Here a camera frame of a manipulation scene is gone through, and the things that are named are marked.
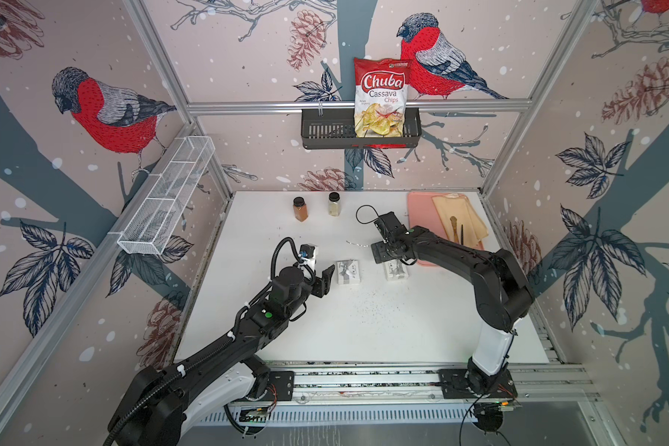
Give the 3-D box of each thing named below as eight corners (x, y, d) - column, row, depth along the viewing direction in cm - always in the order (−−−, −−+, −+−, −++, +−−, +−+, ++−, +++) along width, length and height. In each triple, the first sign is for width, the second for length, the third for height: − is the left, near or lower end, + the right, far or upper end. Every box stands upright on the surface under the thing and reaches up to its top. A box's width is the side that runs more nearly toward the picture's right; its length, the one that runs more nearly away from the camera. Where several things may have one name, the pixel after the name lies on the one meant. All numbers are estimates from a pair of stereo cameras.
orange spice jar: (295, 221, 114) (292, 206, 106) (296, 212, 117) (293, 197, 110) (307, 221, 114) (304, 206, 106) (308, 212, 117) (305, 197, 110)
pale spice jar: (329, 216, 114) (328, 202, 107) (329, 206, 118) (328, 191, 111) (340, 216, 114) (340, 202, 107) (340, 206, 117) (340, 191, 111)
